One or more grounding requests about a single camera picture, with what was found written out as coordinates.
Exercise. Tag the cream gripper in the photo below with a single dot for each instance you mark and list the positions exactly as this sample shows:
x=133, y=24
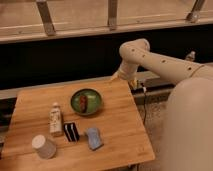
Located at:
x=129, y=77

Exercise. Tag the white ceramic cup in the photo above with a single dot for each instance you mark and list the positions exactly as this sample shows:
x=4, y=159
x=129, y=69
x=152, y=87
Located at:
x=44, y=147

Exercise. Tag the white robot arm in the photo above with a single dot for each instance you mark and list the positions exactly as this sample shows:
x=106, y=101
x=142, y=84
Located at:
x=187, y=140

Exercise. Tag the black white striped eraser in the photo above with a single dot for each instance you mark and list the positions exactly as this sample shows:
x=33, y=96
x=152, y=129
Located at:
x=71, y=132

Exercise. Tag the green bowl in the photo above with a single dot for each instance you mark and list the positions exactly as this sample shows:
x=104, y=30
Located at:
x=94, y=104

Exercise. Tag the brown sausage in bowl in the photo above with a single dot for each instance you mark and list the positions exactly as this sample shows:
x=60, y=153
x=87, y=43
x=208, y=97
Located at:
x=83, y=103

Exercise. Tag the clear plastic bottle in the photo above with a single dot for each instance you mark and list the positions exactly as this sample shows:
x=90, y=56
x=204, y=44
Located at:
x=190, y=56

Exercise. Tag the blue sponge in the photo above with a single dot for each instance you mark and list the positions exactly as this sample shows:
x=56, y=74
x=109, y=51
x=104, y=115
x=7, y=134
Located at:
x=94, y=138

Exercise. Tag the white glue bottle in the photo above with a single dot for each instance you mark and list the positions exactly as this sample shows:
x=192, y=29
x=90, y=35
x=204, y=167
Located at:
x=55, y=117

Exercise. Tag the middle metal bracket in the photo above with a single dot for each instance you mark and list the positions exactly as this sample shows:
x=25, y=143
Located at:
x=112, y=14

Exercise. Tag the metal bracket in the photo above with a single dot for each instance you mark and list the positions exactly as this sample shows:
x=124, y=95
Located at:
x=112, y=14
x=193, y=15
x=44, y=12

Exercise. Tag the right metal bracket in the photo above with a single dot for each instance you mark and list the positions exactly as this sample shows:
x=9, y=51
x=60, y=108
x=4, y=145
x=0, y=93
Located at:
x=193, y=15

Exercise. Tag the left metal bracket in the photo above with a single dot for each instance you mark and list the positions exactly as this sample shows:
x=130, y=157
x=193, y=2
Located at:
x=44, y=12

